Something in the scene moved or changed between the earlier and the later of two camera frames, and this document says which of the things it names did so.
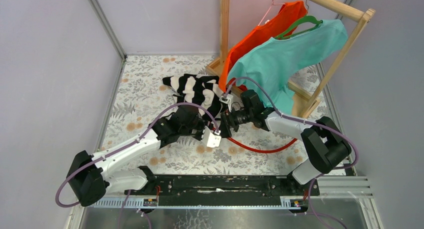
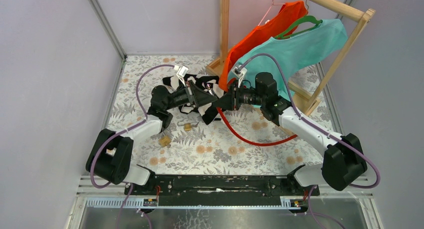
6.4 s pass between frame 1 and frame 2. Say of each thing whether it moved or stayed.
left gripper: moved
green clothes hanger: stayed
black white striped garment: stayed
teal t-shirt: stayed
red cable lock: moved
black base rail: stayed
